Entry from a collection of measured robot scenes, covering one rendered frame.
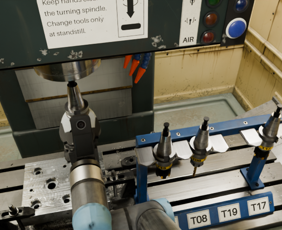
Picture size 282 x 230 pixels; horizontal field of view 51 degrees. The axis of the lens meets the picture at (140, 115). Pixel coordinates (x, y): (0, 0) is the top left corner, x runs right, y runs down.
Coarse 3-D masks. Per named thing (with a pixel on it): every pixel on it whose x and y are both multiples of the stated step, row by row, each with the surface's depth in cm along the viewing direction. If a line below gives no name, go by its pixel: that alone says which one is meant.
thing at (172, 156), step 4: (156, 148) 85; (172, 148) 85; (156, 152) 84; (172, 152) 84; (156, 156) 83; (160, 156) 83; (168, 156) 83; (172, 156) 83; (160, 160) 83; (164, 160) 84; (168, 160) 84; (172, 160) 84
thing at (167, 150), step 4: (160, 136) 80; (164, 136) 79; (168, 136) 79; (160, 140) 81; (164, 140) 80; (168, 140) 80; (160, 144) 81; (164, 144) 80; (168, 144) 80; (160, 148) 82; (164, 148) 81; (168, 148) 81; (160, 152) 82; (164, 152) 82; (168, 152) 82; (164, 156) 83
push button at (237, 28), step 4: (240, 20) 49; (232, 24) 49; (236, 24) 48; (240, 24) 49; (244, 24) 49; (232, 28) 49; (236, 28) 49; (240, 28) 49; (244, 28) 49; (228, 32) 50; (232, 32) 49; (236, 32) 49; (240, 32) 50; (232, 36) 50; (236, 36) 50
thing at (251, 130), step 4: (248, 128) 92; (252, 128) 92; (240, 132) 91; (244, 132) 91; (248, 132) 91; (252, 132) 91; (256, 132) 91; (244, 136) 89; (248, 136) 89; (252, 136) 89; (256, 136) 89; (248, 140) 88; (252, 140) 88; (256, 140) 88; (260, 140) 88; (248, 144) 87; (252, 144) 87; (256, 144) 87; (260, 144) 87
